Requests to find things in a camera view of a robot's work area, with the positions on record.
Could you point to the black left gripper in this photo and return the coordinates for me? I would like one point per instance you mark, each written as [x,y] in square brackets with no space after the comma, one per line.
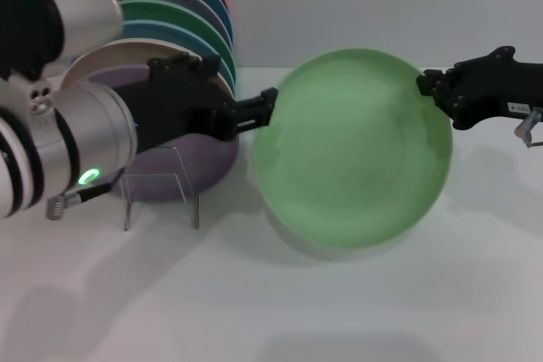
[178,99]

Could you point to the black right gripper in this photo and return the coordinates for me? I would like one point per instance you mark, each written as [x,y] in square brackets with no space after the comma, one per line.
[488,86]

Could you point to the light green plate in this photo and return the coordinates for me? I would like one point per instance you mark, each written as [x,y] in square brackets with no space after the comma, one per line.
[352,154]

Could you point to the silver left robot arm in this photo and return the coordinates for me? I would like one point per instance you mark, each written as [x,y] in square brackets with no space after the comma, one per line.
[85,124]

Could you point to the lilac plate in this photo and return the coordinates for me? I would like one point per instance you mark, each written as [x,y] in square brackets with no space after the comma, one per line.
[212,163]

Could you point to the light blue plate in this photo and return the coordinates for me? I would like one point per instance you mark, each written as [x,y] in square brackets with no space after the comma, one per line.
[161,31]

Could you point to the dark green plate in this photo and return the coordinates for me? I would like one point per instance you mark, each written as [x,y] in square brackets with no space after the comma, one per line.
[161,12]

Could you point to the beige brown plate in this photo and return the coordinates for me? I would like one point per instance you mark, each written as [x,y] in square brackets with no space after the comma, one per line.
[119,52]

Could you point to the clear acrylic plate rack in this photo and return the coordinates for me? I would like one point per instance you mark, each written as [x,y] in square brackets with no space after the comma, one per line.
[127,209]

